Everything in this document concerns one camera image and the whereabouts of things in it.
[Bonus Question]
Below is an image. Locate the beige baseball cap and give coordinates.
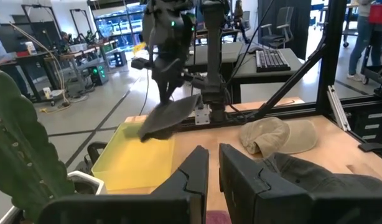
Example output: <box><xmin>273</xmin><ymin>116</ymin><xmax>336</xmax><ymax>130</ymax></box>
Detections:
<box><xmin>239</xmin><ymin>116</ymin><xmax>319</xmax><ymax>159</ymax></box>

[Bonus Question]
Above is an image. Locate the grey office chair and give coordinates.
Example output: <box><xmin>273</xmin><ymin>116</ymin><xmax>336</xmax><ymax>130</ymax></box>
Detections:
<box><xmin>259</xmin><ymin>6</ymin><xmax>295</xmax><ymax>49</ymax></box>

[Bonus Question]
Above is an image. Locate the black computer keyboard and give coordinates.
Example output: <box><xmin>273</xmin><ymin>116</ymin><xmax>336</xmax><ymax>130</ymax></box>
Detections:
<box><xmin>255</xmin><ymin>49</ymin><xmax>292</xmax><ymax>73</ymax></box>

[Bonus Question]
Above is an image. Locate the yellow plastic bin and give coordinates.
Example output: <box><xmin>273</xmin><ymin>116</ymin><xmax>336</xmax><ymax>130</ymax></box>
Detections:
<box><xmin>90</xmin><ymin>121</ymin><xmax>176</xmax><ymax>192</ymax></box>

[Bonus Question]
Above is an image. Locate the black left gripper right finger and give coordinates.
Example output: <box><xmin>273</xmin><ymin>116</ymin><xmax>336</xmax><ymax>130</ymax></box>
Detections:
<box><xmin>218</xmin><ymin>142</ymin><xmax>382</xmax><ymax>224</ymax></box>

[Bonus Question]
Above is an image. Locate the black partition panel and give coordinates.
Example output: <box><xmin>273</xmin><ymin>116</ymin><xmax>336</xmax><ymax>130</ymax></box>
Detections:
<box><xmin>258</xmin><ymin>0</ymin><xmax>312</xmax><ymax>60</ymax></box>

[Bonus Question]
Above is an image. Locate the grey desk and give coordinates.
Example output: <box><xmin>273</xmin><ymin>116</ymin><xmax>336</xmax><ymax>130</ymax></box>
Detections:
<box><xmin>231</xmin><ymin>48</ymin><xmax>305</xmax><ymax>104</ymax></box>
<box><xmin>183</xmin><ymin>42</ymin><xmax>244</xmax><ymax>82</ymax></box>

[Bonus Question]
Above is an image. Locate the black table edge clamp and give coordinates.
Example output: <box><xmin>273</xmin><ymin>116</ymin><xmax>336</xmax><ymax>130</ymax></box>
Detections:
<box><xmin>358</xmin><ymin>142</ymin><xmax>382</xmax><ymax>155</ymax></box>

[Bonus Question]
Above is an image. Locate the dark grey baseball cap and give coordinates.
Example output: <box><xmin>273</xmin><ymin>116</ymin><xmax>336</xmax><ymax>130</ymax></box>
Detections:
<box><xmin>137</xmin><ymin>93</ymin><xmax>204</xmax><ymax>143</ymax></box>
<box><xmin>261</xmin><ymin>152</ymin><xmax>382</xmax><ymax>200</ymax></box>

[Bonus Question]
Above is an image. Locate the silver aluminium extrusion bar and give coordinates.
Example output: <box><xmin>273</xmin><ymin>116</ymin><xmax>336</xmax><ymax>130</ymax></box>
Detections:
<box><xmin>327</xmin><ymin>85</ymin><xmax>352</xmax><ymax>132</ymax></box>

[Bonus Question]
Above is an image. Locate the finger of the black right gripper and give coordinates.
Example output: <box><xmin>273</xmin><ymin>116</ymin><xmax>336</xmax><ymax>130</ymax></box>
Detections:
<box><xmin>168</xmin><ymin>81</ymin><xmax>179</xmax><ymax>103</ymax></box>
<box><xmin>157</xmin><ymin>80</ymin><xmax>169</xmax><ymax>105</ymax></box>

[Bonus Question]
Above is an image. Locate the maroon baseball cap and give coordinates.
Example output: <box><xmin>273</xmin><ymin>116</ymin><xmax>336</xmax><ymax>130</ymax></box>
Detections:
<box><xmin>205</xmin><ymin>210</ymin><xmax>232</xmax><ymax>224</ymax></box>

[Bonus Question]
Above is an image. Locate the white hexagonal plant pot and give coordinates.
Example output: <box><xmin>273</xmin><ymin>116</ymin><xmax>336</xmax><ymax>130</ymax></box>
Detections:
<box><xmin>0</xmin><ymin>170</ymin><xmax>106</xmax><ymax>224</ymax></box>

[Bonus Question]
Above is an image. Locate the white base bracket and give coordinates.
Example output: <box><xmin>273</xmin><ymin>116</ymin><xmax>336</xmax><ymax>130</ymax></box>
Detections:
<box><xmin>194</xmin><ymin>105</ymin><xmax>211</xmax><ymax>126</ymax></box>

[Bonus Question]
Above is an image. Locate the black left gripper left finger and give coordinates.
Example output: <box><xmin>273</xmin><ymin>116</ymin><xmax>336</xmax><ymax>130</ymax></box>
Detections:
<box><xmin>37</xmin><ymin>145</ymin><xmax>210</xmax><ymax>224</ymax></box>

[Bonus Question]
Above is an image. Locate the black wheeled cart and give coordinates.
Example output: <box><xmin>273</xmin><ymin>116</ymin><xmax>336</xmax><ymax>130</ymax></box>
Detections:
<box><xmin>360</xmin><ymin>23</ymin><xmax>382</xmax><ymax>85</ymax></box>

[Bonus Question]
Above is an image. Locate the black drawer unit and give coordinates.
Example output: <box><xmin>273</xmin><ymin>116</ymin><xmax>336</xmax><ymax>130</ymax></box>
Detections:
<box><xmin>346</xmin><ymin>107</ymin><xmax>382</xmax><ymax>147</ymax></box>

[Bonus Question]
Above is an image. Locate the red plastic bin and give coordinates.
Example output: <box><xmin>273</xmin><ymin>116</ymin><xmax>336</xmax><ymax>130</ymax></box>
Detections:
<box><xmin>368</xmin><ymin>2</ymin><xmax>382</xmax><ymax>25</ymax></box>

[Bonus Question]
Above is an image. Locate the yellow hanging cable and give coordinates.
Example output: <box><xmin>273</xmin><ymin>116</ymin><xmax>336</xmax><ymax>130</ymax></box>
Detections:
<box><xmin>9</xmin><ymin>21</ymin><xmax>71</xmax><ymax>114</ymax></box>

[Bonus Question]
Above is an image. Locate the black computer tower with lights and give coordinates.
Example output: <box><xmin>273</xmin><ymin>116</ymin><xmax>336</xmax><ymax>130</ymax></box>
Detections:
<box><xmin>88</xmin><ymin>62</ymin><xmax>109</xmax><ymax>86</ymax></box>

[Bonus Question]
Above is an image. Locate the tall green cactus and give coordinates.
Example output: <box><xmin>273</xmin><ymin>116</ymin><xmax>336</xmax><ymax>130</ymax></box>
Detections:
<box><xmin>0</xmin><ymin>67</ymin><xmax>77</xmax><ymax>223</ymax></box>

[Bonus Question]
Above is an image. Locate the wooden top workbench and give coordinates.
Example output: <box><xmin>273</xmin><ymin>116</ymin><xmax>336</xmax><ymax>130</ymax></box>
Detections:
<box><xmin>0</xmin><ymin>40</ymin><xmax>117</xmax><ymax>103</ymax></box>

